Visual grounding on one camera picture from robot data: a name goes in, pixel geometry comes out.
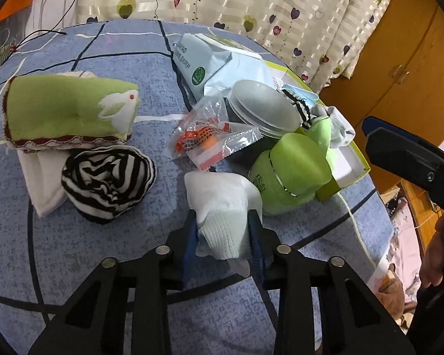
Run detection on round container clear lid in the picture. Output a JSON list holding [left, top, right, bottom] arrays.
[[224, 80, 305, 139]]

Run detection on heart print curtain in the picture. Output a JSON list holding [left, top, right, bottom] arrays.
[[76, 0, 402, 85]]

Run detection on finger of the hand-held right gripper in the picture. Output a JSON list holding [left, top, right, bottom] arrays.
[[362, 116, 444, 217]]

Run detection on light blue grey-toed sock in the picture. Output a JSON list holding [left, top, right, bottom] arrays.
[[313, 104, 356, 148]]

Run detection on clear plastic packet orange contents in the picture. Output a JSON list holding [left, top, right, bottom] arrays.
[[166, 89, 264, 172]]

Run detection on white gauze cloth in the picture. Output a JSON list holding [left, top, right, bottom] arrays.
[[18, 70, 99, 218]]

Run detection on green white cardboard box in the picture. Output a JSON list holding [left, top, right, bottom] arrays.
[[263, 59, 371, 201]]

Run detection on green rabbit towel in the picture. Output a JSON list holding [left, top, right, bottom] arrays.
[[2, 74, 139, 154]]

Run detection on green plush cylinder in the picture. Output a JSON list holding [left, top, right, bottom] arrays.
[[249, 133, 337, 217]]

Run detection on wet wipes pack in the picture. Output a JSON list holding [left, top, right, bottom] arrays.
[[171, 33, 278, 99]]

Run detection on orange tray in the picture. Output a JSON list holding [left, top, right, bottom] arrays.
[[0, 0, 36, 26]]

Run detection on pink floral bedding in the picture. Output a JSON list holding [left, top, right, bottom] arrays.
[[387, 185, 435, 282]]

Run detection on wooden wardrobe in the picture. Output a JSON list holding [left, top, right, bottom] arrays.
[[318, 0, 444, 259]]

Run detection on black white striped sock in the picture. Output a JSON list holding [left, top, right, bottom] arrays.
[[284, 91, 315, 128], [61, 146, 157, 226]]

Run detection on green sock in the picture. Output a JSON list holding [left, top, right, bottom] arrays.
[[306, 119, 335, 156]]

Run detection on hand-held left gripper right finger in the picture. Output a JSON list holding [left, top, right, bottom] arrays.
[[246, 209, 417, 355]]

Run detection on person's right hand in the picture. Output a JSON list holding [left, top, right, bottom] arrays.
[[421, 211, 444, 288]]

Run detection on brown plush toy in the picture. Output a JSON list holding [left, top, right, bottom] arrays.
[[375, 264, 406, 307]]

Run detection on white knit cloth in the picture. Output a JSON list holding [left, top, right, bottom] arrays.
[[184, 172, 263, 278]]

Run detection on black cable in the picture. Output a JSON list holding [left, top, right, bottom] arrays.
[[0, 30, 68, 67]]

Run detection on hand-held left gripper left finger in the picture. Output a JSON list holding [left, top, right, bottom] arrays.
[[28, 211, 200, 355]]

